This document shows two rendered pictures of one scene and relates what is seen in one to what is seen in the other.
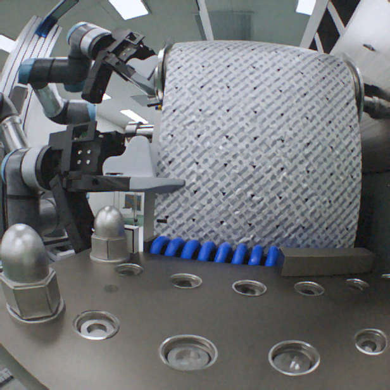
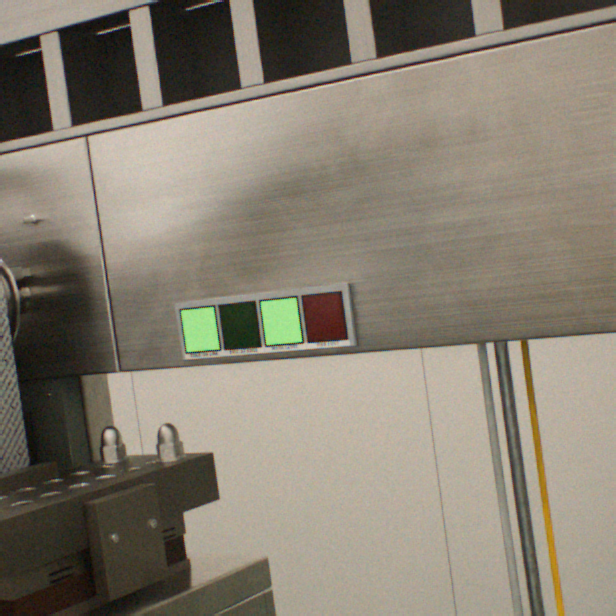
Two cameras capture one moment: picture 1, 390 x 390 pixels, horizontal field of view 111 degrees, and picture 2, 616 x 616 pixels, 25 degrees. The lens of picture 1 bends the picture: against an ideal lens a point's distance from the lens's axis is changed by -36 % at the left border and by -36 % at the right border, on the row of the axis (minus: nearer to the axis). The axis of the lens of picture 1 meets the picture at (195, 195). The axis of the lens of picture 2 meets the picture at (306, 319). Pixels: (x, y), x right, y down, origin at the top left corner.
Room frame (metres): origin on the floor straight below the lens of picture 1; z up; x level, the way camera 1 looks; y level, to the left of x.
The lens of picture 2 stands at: (-0.85, 1.24, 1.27)
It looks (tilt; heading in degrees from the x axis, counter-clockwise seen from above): 3 degrees down; 294
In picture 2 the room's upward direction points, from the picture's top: 8 degrees counter-clockwise
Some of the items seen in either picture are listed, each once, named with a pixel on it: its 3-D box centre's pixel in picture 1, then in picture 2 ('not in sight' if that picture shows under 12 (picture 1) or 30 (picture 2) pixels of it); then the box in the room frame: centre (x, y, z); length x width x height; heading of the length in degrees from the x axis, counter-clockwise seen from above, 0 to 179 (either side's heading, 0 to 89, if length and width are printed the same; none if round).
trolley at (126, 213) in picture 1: (125, 204); not in sight; (4.87, 1.67, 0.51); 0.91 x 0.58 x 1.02; 13
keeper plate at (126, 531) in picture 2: not in sight; (128, 540); (-0.01, -0.08, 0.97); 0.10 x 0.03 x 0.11; 79
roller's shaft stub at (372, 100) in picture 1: (358, 100); (0, 300); (0.23, -0.25, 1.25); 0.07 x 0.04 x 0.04; 79
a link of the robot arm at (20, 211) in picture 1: (30, 221); not in sight; (0.30, 0.32, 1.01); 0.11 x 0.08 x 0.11; 4
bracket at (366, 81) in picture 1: (357, 83); (0, 274); (0.23, -0.26, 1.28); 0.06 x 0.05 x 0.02; 79
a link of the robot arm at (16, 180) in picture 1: (23, 170); not in sight; (0.28, 0.32, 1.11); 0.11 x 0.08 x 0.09; 79
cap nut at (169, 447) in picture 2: not in sight; (168, 441); (0.00, -0.24, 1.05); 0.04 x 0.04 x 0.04
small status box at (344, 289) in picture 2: not in sight; (261, 323); (-0.16, -0.20, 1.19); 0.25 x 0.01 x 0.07; 169
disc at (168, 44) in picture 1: (176, 81); not in sight; (0.29, 0.04, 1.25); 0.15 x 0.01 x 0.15; 169
